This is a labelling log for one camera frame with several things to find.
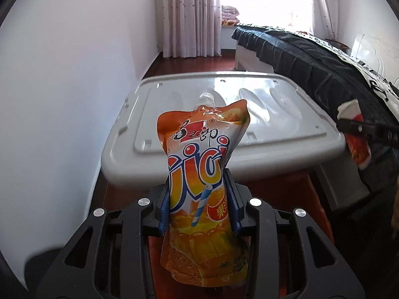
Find white headboard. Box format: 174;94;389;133
351;34;399;84

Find dotted pink curtain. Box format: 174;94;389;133
157;0;222;59

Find sheer window curtain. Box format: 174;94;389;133
312;0;341;42

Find folded quilts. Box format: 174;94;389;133
221;5;241;27

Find white printed bedsheet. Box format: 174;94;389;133
324;37;399;106

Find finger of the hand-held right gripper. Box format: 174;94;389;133
336;117;399;146

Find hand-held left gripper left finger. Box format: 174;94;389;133
39;179;171;299

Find white plastic storage bin lid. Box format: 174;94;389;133
100;71;346;189

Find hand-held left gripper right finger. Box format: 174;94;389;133
224;168;366;299

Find orange jelly drink pouch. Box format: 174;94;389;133
157;91;252;288

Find orange printed white packet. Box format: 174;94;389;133
337;99;372;170

